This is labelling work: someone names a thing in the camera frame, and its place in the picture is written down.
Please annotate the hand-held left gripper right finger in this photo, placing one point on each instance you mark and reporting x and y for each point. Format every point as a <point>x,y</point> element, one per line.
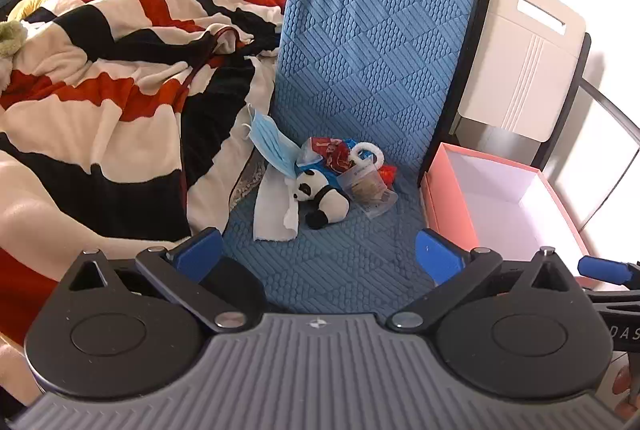
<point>440,255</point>

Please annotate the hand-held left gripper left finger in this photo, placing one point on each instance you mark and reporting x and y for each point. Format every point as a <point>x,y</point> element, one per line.
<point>197,252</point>

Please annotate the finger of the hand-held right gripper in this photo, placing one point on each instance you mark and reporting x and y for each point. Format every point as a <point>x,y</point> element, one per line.
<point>600,267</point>

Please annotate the pink cardboard box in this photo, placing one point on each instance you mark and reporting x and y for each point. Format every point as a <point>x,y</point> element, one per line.
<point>500,200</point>

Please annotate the white cloth strip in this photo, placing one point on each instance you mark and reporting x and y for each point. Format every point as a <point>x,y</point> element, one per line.
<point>272,215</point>

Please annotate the panda plush toy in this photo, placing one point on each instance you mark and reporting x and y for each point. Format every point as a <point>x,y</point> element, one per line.
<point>325,205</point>

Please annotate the blue face mask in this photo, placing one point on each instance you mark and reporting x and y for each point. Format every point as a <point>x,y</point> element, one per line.
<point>272,142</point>

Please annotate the person's right hand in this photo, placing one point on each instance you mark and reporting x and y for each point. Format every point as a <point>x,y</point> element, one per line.
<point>627,385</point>

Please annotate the grey floral lace cloth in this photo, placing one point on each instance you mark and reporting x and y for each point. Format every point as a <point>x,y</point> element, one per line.
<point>247,185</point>

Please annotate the clear plastic cup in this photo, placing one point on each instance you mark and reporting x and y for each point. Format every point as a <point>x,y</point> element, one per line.
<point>367,192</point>

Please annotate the red foil packet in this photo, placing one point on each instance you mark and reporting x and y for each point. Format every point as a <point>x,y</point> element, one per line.
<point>387,174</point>

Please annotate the red blue snack wrapper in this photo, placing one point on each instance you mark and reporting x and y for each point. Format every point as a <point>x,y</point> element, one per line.
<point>325,152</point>

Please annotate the red black cream striped blanket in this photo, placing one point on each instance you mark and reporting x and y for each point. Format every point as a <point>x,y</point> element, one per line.
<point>100,119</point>

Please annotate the blue textured mat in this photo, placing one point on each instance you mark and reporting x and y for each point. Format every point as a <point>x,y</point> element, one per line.
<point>370,59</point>

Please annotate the white folding chair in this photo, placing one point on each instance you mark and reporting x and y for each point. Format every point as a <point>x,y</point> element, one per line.
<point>525,49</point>

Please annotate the green plush toy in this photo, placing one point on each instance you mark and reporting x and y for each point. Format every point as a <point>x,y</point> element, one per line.
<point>11,37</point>

